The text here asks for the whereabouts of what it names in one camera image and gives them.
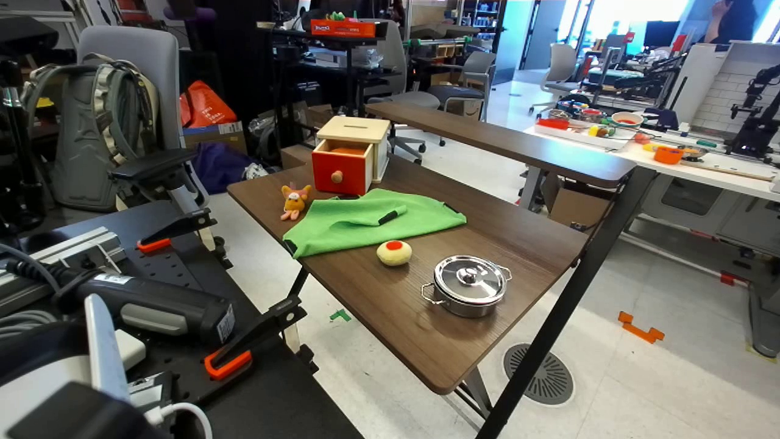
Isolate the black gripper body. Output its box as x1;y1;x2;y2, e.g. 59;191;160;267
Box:
77;272;240;347

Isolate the steel pot lid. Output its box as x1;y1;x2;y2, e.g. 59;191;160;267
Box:
432;254;506;308

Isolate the small steel pot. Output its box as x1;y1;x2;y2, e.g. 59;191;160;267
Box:
419;261;517;323

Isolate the small black orange clamp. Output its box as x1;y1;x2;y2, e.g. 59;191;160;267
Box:
132;208;220;256

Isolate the large black orange clamp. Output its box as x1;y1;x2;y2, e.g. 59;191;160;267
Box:
203;267;313;382

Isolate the purple cloth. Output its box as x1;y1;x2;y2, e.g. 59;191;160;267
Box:
193;141;257;195

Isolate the orange plush toy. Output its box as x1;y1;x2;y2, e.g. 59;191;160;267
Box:
279;182;315;224

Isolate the grey backpack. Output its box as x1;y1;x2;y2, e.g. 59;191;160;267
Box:
23;54;160;214

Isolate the orange bag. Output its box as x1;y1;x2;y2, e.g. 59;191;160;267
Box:
179;79;242;132

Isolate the green cloth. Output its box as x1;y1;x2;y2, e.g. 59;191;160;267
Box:
281;185;471;261

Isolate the brown wooden desk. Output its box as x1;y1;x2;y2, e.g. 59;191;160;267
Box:
225;153;591;398

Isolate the red wooden drawer box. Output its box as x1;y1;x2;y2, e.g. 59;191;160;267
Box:
310;112;393;200

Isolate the yellow round toy red dot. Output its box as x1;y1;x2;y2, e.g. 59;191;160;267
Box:
375;237;415;272

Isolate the grey office chair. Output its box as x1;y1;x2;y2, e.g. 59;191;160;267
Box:
76;22;214;214

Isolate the grey swivel chair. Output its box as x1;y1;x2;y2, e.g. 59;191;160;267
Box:
366;19;449;165

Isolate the round floor drain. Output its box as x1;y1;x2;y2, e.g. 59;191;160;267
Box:
503;342;577;407

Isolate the black metal desk leg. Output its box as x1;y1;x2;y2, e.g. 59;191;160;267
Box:
474;165;659;439

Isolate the orange plastic block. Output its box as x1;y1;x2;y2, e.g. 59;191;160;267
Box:
653;145;682;168

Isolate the white work table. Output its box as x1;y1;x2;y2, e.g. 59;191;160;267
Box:
524;112;780;362

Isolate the black metal stand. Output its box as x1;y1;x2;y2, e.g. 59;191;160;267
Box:
726;61;780;162

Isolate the aluminium extrusion rail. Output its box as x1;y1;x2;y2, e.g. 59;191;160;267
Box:
0;224;126;315

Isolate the white cable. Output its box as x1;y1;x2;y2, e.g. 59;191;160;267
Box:
144;400;216;439

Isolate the black cable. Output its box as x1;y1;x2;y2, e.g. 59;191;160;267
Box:
0;242;86;293

